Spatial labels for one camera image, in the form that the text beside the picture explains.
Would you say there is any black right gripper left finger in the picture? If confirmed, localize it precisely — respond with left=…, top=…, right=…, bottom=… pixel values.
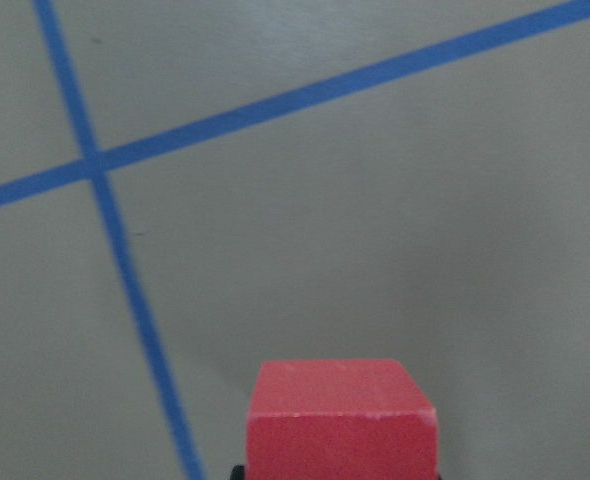
left=229, top=465, right=245, bottom=480

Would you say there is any red cube block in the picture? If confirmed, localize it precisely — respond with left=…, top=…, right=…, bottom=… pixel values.
left=245, top=359, right=439, bottom=479

